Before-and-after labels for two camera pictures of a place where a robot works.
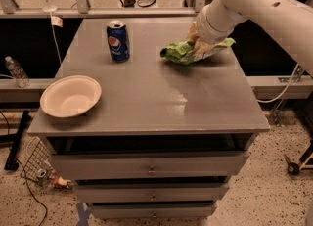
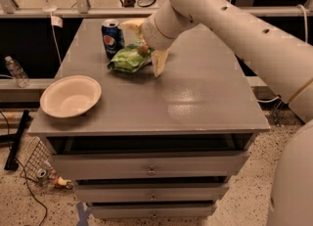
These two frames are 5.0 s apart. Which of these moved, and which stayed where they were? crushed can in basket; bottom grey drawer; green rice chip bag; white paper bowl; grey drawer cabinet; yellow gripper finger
Moved: yellow gripper finger; green rice chip bag
Stayed: crushed can in basket; grey drawer cabinet; bottom grey drawer; white paper bowl
